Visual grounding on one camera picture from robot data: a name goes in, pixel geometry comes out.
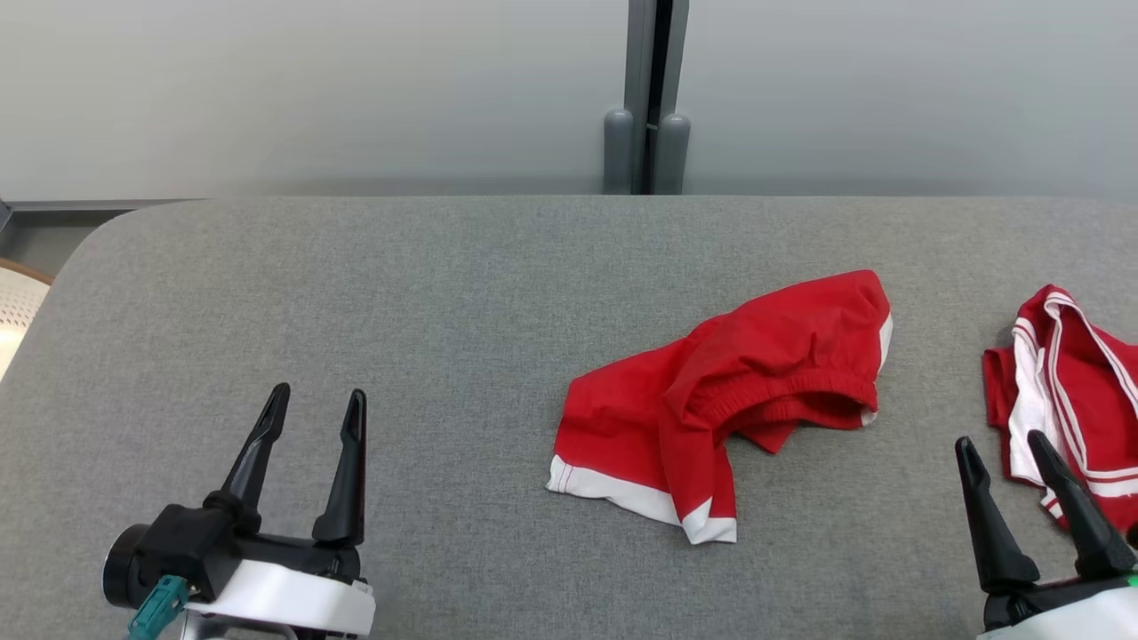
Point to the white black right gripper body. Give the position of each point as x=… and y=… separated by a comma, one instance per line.
x=1067, y=613

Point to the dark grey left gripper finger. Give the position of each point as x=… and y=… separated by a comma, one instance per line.
x=348, y=480
x=258, y=462

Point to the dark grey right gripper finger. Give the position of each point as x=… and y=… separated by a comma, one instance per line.
x=1089, y=533
x=1000, y=542

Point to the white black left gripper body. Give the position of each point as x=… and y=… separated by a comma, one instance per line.
x=302, y=591

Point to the red shirt with white stripes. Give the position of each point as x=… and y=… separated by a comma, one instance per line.
x=1089, y=391

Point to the red shorts with white hem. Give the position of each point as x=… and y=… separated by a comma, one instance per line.
x=765, y=356

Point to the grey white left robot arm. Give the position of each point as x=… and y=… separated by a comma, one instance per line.
x=231, y=629

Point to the white perforated chair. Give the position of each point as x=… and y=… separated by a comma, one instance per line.
x=18, y=311

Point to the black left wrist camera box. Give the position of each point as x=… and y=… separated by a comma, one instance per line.
x=178, y=547

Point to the grey wall baseboard rail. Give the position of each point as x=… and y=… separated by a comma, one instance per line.
x=98, y=205

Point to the grey partition post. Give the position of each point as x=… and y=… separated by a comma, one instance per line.
x=646, y=89

